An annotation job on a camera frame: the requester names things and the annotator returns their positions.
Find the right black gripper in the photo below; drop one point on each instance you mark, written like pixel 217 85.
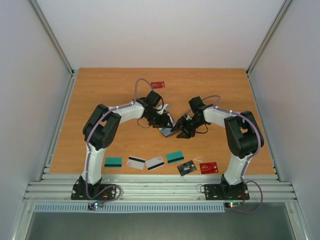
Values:
pixel 186 125

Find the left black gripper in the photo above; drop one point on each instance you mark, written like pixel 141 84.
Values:
pixel 162 124

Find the brown leather card holder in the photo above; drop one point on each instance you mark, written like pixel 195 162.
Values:
pixel 166 132

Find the black VIP card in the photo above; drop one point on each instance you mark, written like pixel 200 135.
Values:
pixel 186 168

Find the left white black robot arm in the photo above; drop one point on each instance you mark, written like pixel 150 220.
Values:
pixel 101 128

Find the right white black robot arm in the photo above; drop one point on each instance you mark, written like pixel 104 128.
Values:
pixel 243 136

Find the teal card right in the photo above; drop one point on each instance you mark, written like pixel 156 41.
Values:
pixel 174 157

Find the teal card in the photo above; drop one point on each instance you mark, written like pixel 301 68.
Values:
pixel 174 157
pixel 113 162

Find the red card far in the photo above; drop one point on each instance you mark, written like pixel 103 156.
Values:
pixel 158 85

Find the white card right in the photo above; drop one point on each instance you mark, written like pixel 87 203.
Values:
pixel 154 163

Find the white card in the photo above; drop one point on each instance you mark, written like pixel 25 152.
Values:
pixel 154 163
pixel 136 162

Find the red VIP card near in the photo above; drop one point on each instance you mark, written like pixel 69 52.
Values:
pixel 208 168

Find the white card left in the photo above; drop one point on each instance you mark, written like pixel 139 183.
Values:
pixel 136 162

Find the teal card left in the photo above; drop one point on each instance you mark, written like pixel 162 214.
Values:
pixel 113 162

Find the right small circuit board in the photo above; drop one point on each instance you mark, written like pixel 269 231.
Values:
pixel 232 205

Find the small circuit board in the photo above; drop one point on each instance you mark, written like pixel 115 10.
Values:
pixel 232 205
pixel 94 206

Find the left small circuit board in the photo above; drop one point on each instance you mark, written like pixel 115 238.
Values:
pixel 94 206

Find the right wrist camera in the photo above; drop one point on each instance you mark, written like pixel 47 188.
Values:
pixel 187 116

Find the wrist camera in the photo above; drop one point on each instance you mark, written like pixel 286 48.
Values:
pixel 187 116
pixel 165 107

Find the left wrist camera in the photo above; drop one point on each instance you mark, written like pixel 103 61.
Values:
pixel 165 107

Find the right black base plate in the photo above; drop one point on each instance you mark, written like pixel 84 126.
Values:
pixel 215 192

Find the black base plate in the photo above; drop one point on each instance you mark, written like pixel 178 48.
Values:
pixel 95 192
pixel 215 192

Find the left aluminium corner post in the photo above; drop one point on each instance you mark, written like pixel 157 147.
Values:
pixel 44 22

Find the aluminium corner post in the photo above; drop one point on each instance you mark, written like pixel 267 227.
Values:
pixel 44 22
pixel 269 34

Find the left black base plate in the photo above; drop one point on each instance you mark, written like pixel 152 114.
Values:
pixel 95 192

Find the grey slotted cable duct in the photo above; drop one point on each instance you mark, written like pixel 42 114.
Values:
pixel 132 208

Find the right aluminium corner post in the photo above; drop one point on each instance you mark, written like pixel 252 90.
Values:
pixel 269 34

